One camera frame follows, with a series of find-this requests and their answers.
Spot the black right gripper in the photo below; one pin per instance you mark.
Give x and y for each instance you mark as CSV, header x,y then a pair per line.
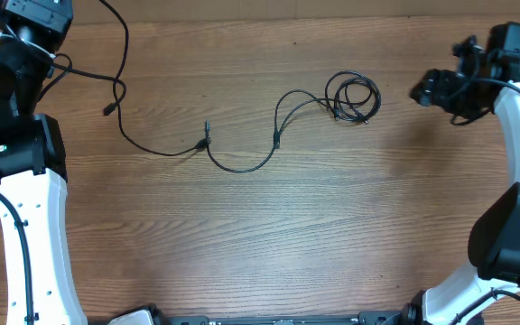
x,y
435,88

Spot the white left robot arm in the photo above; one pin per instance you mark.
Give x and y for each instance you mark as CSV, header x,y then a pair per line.
x,y
33,175

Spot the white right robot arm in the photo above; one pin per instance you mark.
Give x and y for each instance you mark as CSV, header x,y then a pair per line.
x,y
486,81

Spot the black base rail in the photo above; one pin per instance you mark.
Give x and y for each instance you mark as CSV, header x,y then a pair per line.
x,y
362,318

